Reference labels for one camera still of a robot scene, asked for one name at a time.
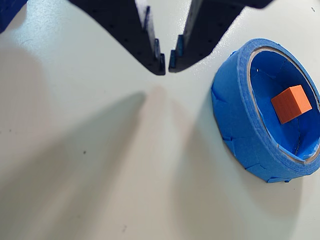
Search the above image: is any blue masking tape roll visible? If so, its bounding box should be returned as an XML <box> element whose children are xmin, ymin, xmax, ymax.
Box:
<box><xmin>210</xmin><ymin>37</ymin><xmax>320</xmax><ymax>185</ymax></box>

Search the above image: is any small orange cube block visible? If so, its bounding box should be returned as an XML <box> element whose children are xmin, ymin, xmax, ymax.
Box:
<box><xmin>270</xmin><ymin>84</ymin><xmax>313</xmax><ymax>125</ymax></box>

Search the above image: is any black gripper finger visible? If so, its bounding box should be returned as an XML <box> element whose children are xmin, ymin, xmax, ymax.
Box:
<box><xmin>68</xmin><ymin>0</ymin><xmax>167</xmax><ymax>77</ymax></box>
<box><xmin>168</xmin><ymin>0</ymin><xmax>273</xmax><ymax>74</ymax></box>

